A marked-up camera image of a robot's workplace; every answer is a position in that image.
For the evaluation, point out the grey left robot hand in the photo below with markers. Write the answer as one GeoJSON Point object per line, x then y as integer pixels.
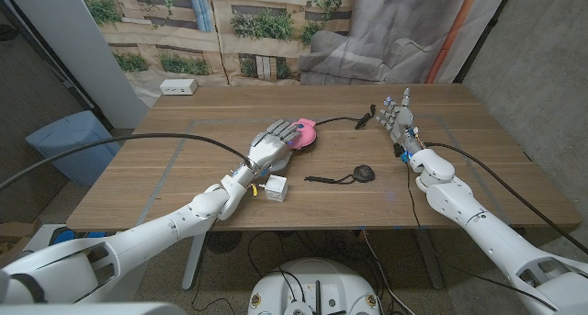
{"type": "Point", "coordinates": [268, 147]}

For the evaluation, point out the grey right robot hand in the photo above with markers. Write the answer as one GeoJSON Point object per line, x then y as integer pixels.
{"type": "Point", "coordinates": [404, 131]}

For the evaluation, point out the pink mini sandwich press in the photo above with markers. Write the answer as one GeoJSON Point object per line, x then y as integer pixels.
{"type": "Point", "coordinates": [307, 133]}

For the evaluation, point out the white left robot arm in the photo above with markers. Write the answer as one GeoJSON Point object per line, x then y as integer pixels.
{"type": "Point", "coordinates": [151, 232]}

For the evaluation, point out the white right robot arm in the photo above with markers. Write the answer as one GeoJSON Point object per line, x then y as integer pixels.
{"type": "Point", "coordinates": [496, 241]}

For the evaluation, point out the small white package box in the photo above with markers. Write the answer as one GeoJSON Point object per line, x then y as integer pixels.
{"type": "Point", "coordinates": [276, 189]}

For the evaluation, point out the printed backdrop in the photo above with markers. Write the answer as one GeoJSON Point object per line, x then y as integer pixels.
{"type": "Point", "coordinates": [275, 53]}

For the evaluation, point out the black round floor fan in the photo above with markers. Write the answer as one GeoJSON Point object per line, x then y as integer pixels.
{"type": "Point", "coordinates": [223, 241]}

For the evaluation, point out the white power strip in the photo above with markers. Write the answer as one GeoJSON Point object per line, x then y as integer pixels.
{"type": "Point", "coordinates": [178, 86]}

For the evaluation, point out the white table leg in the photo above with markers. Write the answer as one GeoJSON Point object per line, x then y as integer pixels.
{"type": "Point", "coordinates": [428, 260]}
{"type": "Point", "coordinates": [194, 260]}

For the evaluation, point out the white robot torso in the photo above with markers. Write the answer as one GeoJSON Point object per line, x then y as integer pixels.
{"type": "Point", "coordinates": [314, 283]}

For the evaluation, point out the blue plastic bin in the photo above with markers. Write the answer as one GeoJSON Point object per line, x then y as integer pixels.
{"type": "Point", "coordinates": [73, 165]}

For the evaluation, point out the white pillar panel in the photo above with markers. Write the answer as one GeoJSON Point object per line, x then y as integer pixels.
{"type": "Point", "coordinates": [78, 44]}

